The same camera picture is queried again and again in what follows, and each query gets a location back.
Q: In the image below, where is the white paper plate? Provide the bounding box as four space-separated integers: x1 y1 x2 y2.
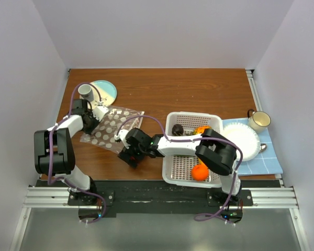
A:
222 122 260 162

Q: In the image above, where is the orange fake tomato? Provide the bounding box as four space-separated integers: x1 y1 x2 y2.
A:
191 164 209 181

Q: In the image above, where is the cream enamel mug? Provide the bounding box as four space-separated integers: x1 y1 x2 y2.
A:
247 109 271 133

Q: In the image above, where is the clear zip top bag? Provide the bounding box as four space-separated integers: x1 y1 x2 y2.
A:
80 106 145 154

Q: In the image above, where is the blue checked cloth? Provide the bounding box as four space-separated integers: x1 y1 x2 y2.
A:
222 118 283 176

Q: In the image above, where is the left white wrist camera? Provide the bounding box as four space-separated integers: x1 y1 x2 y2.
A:
92 106 109 122

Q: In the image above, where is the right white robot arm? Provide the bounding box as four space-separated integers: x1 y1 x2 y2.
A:
115 128 241 206

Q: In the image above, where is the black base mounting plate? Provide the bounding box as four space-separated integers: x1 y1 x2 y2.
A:
67 180 281 225

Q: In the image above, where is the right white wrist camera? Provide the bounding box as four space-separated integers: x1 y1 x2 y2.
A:
114 129 130 149

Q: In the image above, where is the small grey cup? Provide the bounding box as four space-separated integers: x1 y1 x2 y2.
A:
78 84 94 101

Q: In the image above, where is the yellow fake lemon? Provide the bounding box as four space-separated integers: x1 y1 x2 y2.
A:
198 158 204 165

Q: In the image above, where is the dark purple fake plum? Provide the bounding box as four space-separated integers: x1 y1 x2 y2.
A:
172 124 184 136

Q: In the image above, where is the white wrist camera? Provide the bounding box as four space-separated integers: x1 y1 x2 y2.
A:
114 129 130 149
92 106 109 122

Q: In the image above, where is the aluminium frame rail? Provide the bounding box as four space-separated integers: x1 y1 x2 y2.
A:
23 187 299 209

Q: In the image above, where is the metal spoon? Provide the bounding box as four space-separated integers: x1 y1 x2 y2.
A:
259 143 267 153

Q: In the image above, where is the orange fake carrot bunch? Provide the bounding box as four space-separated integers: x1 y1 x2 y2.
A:
193 125 211 135

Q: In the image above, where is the cream and blue plate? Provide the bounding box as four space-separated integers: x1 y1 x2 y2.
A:
90 80 117 108

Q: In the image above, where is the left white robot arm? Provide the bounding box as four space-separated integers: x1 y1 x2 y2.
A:
33 99 103 205

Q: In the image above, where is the white perforated plastic basket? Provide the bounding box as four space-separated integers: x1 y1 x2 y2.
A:
162 111 223 188

